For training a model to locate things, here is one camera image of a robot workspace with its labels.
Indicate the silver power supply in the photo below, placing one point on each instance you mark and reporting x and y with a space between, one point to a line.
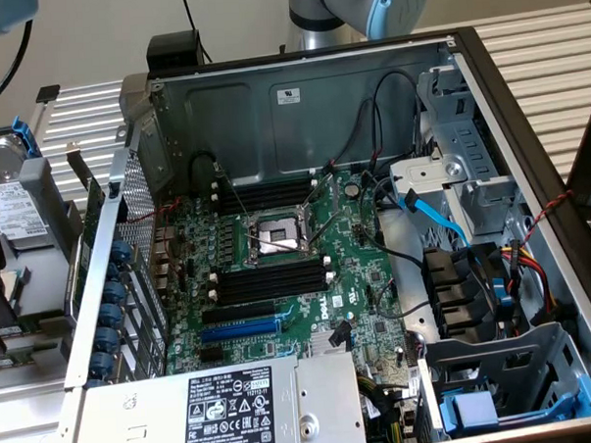
137 415

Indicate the green RAM stick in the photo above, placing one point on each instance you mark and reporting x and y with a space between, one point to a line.
22 362
40 325

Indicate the silver finned heatsink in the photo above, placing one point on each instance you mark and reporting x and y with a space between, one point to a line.
320 345

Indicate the grey disk bay cage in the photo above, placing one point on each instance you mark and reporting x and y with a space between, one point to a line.
478 356

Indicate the RAM slot black latches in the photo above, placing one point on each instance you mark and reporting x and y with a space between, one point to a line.
270 268
274 192

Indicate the blue expansion slot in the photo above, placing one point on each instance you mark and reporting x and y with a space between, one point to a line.
239 330

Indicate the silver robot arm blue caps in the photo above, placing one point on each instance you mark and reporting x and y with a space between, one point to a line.
316 14

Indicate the grey parts rack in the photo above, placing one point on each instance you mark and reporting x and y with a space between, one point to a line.
47 271

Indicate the green graphics card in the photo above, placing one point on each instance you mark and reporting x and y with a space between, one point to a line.
94 201

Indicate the grey metal PC case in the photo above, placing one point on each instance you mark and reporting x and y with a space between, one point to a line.
321 132

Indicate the black box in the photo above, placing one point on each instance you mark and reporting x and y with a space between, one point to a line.
170 53

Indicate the silver coin battery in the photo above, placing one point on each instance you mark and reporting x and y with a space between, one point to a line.
353 190

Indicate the blue disk caddy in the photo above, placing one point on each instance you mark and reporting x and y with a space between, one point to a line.
473 410

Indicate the RAM memory stick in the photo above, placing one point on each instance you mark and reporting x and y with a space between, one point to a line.
271 284

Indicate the CPU socket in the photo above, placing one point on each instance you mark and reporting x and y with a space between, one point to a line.
276 232

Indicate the silver hard disk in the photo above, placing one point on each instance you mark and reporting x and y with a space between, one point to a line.
15 214

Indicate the blue card retention clip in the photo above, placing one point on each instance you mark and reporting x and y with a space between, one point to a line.
121 251
101 363
107 338
114 291
110 314

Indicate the green motherboard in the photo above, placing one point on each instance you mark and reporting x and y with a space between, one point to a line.
357 277

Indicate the dark brown panel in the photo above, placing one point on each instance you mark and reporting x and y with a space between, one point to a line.
587 169

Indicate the RAM slot white latches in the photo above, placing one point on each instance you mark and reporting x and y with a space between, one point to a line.
271 276
274 185
271 292
275 198

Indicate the long black expansion slot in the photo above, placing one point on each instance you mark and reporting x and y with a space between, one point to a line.
238 312

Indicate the silver disk bay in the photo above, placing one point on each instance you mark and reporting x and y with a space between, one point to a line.
468 140

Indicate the black fan shroud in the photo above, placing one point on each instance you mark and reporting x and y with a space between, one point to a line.
445 283

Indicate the short black expansion slot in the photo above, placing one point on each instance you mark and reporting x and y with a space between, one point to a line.
211 353

